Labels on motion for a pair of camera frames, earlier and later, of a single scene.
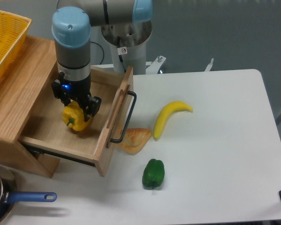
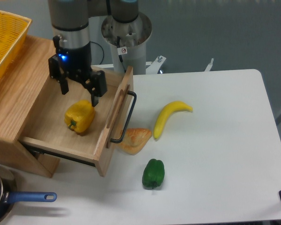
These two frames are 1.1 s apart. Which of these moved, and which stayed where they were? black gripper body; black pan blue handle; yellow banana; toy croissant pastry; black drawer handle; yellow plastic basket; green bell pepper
Moved: black gripper body
Stayed: yellow plastic basket; black pan blue handle; yellow banana; toy croissant pastry; green bell pepper; black drawer handle
